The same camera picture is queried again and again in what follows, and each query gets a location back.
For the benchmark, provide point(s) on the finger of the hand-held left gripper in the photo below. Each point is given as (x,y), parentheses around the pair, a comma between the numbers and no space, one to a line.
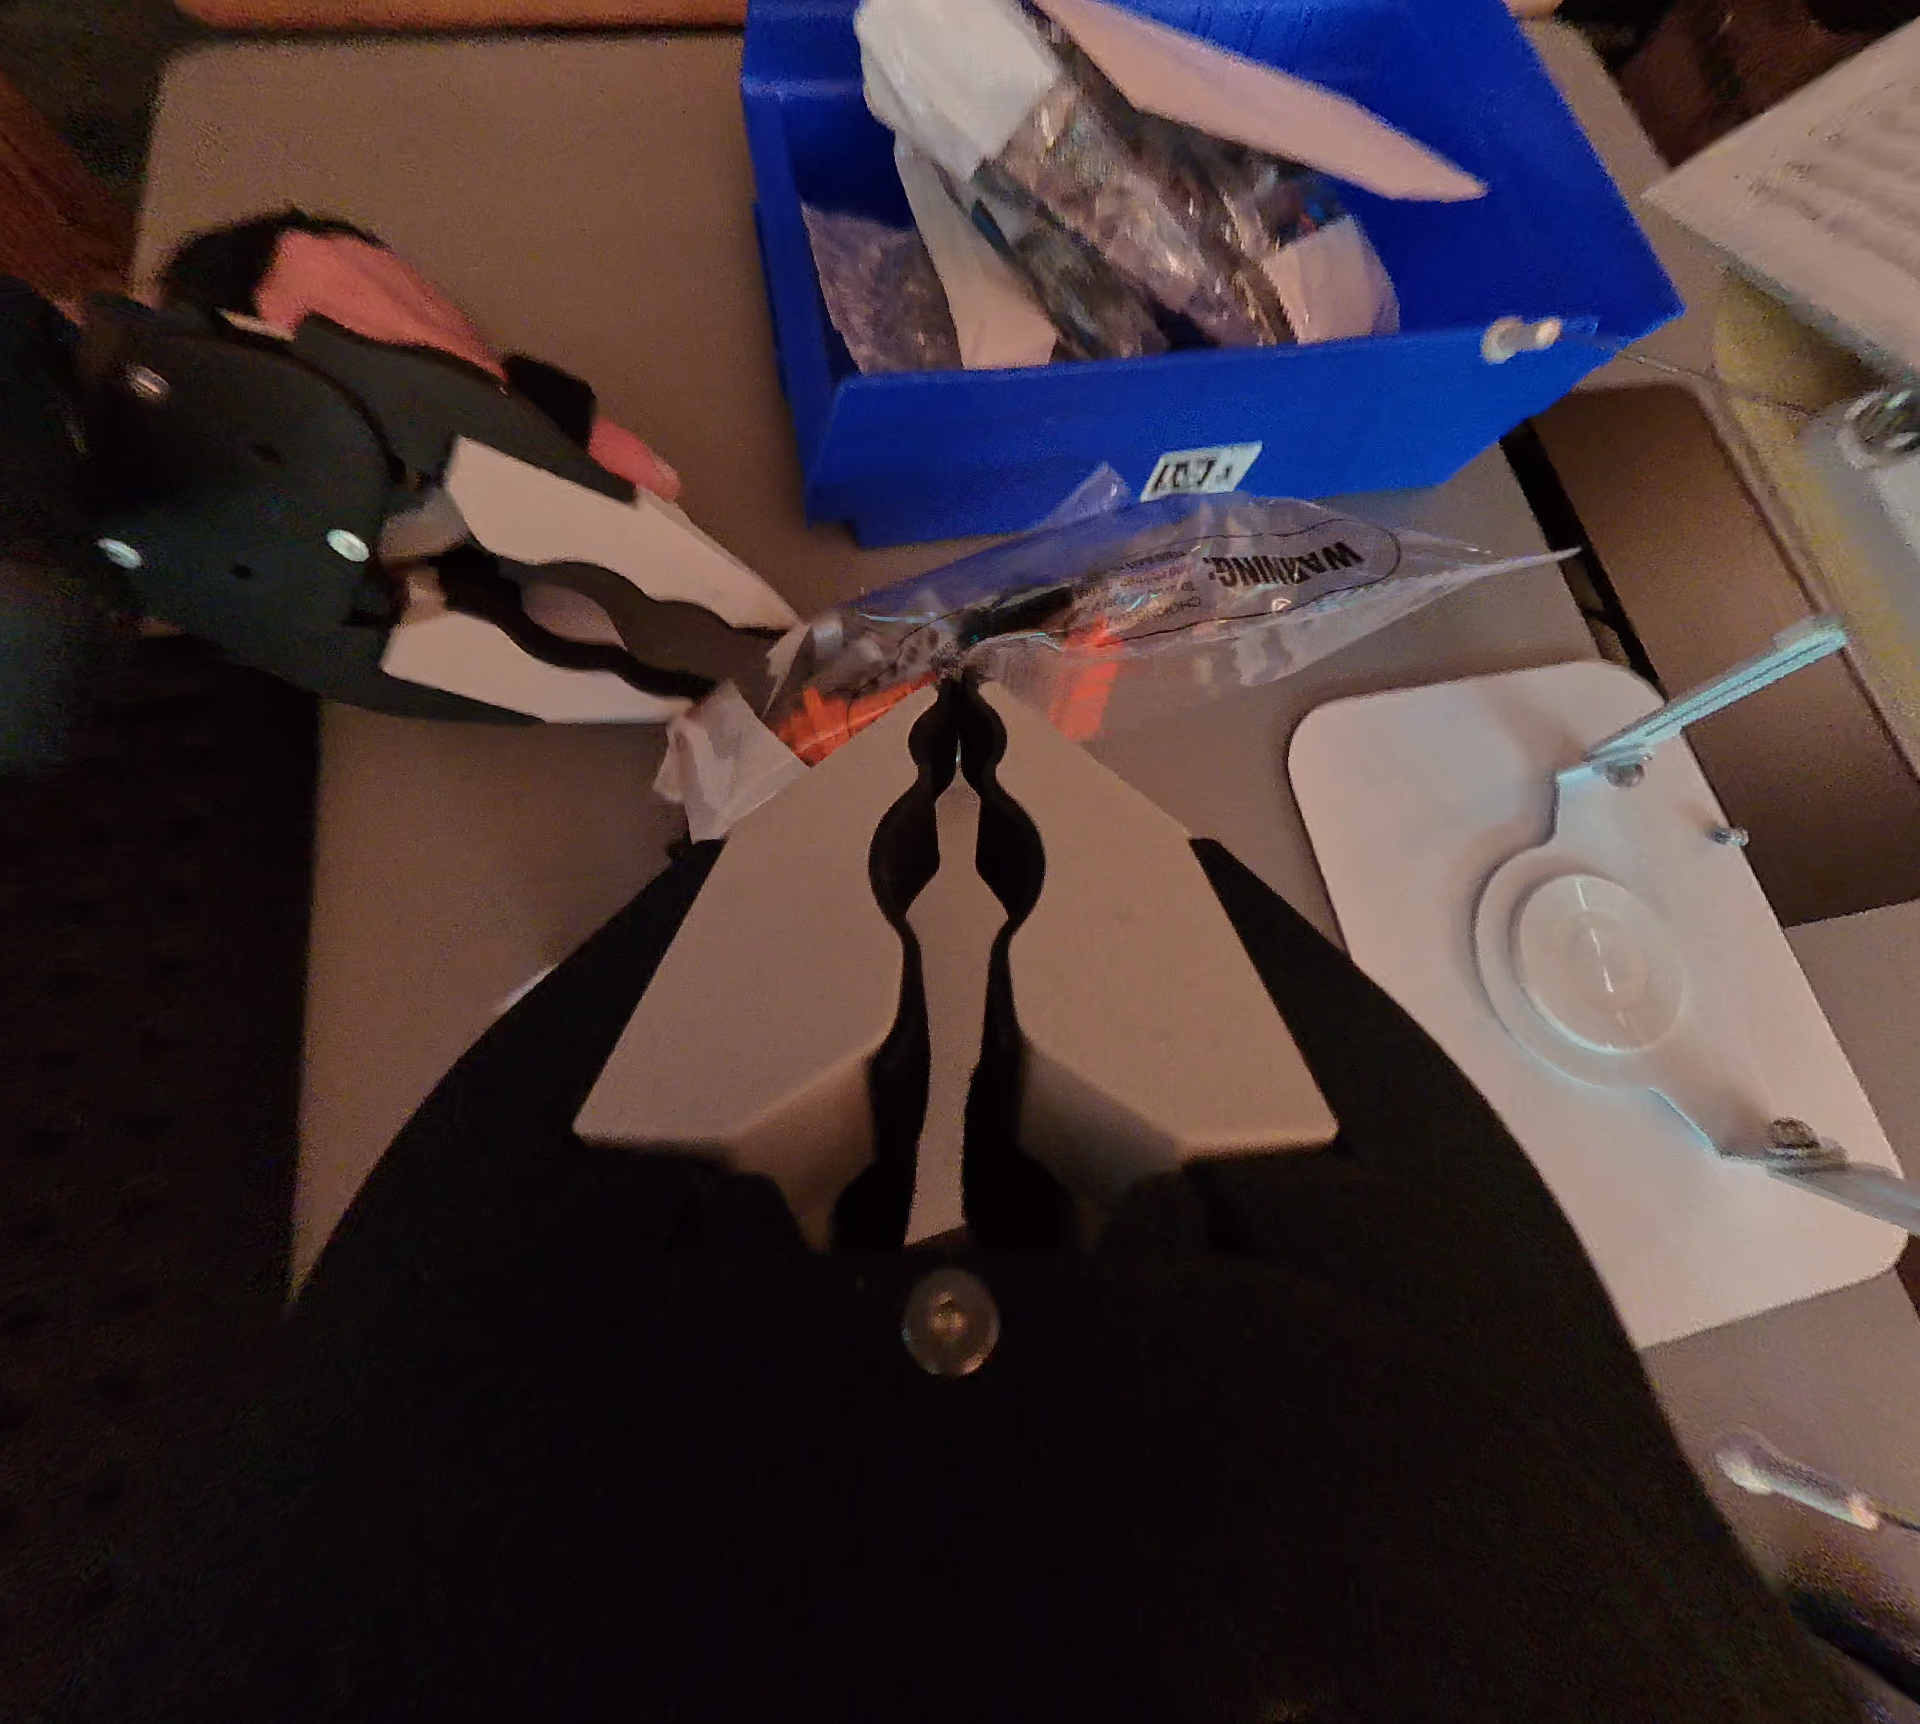
(494,674)
(601,524)

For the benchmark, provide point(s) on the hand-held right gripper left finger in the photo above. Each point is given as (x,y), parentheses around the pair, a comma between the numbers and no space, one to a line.
(735,1005)

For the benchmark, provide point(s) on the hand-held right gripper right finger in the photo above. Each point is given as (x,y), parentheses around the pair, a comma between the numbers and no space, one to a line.
(1171,1005)

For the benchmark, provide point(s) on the blue plastic bin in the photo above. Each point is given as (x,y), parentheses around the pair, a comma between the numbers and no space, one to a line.
(1201,435)

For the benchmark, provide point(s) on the person's left hand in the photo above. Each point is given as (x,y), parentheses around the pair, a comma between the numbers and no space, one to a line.
(390,285)

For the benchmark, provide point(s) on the white book stand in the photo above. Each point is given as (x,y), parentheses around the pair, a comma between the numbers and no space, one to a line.
(1424,825)

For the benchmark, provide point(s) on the black studded mat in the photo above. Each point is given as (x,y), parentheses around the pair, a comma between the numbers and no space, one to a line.
(135,1155)

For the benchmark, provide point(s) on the building instruction booklet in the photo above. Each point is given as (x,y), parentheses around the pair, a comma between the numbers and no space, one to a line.
(1830,179)

